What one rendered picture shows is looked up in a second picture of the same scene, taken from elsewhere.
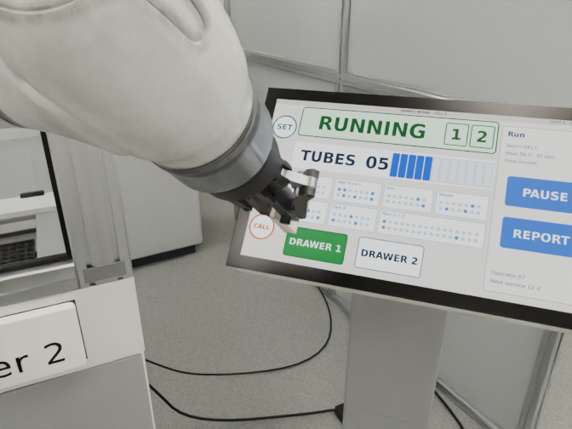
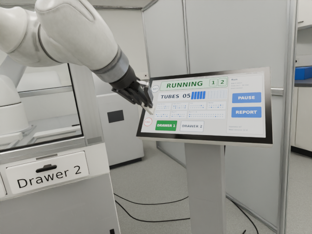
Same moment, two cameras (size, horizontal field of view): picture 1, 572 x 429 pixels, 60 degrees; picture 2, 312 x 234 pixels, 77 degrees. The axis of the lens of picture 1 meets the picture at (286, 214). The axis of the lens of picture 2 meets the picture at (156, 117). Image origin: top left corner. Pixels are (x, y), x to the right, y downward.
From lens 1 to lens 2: 0.22 m
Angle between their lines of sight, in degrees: 14
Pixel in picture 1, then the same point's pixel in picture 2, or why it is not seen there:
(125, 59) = (70, 23)
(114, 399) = (99, 191)
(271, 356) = (171, 197)
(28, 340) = (68, 164)
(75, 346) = (84, 167)
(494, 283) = (230, 130)
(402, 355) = (206, 171)
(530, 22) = (251, 53)
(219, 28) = (99, 21)
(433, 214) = (206, 109)
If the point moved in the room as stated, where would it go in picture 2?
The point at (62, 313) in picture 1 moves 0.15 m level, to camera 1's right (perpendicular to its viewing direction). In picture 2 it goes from (80, 154) to (114, 152)
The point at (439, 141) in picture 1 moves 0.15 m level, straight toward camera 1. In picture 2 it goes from (207, 85) to (200, 90)
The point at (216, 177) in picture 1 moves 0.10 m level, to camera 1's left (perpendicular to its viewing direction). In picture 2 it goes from (109, 73) to (70, 78)
